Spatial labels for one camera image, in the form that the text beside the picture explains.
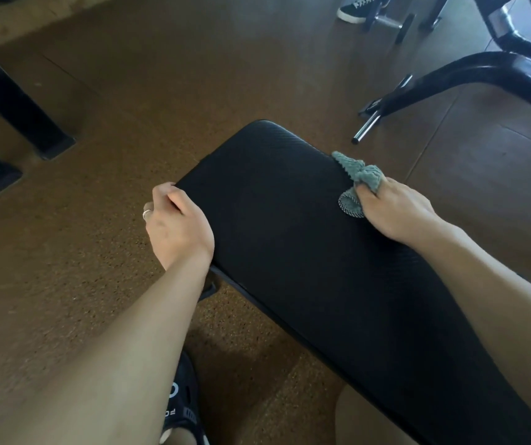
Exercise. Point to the person's right hand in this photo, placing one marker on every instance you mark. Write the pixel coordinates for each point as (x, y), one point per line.
(400, 213)

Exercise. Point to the person's left hand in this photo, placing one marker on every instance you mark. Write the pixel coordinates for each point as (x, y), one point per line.
(179, 236)

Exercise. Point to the person's right thumb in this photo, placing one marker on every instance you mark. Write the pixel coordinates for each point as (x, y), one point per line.
(363, 201)

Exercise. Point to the person's left thumb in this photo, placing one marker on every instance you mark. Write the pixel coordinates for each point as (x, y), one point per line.
(182, 202)

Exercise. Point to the grey microfibre cleaning cloth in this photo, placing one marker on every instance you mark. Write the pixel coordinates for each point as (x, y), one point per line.
(362, 173)

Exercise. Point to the black padded gym bench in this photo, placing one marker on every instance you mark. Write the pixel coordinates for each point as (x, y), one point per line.
(293, 236)

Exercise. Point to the person's right forearm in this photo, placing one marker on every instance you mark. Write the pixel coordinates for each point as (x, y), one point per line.
(502, 291)

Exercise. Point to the person's left forearm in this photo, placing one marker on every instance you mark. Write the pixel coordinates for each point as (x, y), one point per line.
(121, 356)

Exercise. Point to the chrome weight peg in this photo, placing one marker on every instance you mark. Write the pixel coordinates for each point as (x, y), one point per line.
(366, 127)

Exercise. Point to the black sandal with white print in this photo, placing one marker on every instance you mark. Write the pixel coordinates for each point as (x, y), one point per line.
(185, 398)

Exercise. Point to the black equipment leg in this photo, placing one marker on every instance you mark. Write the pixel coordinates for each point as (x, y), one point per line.
(434, 13)

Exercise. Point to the black gym machine frame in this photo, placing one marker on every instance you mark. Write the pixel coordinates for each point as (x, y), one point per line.
(478, 69)

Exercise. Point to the black slanted equipment post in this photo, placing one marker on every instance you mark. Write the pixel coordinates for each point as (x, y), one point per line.
(10, 101)

